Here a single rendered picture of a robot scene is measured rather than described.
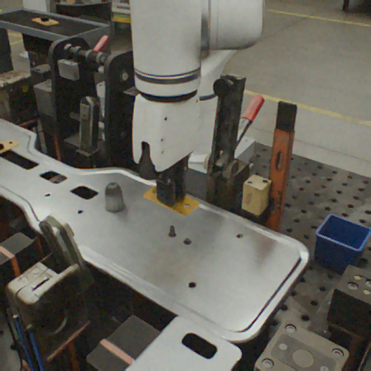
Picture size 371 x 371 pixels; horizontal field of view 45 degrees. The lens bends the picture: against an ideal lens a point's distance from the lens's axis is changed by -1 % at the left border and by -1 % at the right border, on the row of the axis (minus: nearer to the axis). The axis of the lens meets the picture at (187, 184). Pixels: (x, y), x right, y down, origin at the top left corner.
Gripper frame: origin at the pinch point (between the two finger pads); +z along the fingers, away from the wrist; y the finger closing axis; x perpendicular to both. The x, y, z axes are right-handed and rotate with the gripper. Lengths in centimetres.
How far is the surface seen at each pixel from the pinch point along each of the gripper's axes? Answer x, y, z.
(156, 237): -1.7, 2.0, 9.3
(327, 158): -39, -210, 110
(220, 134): -0.8, -14.8, -2.1
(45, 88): -49, -17, 2
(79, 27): -58, -36, -7
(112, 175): -20.1, -7.1, 9.3
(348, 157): -28, -218, 110
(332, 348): 29.4, 10.0, 3.5
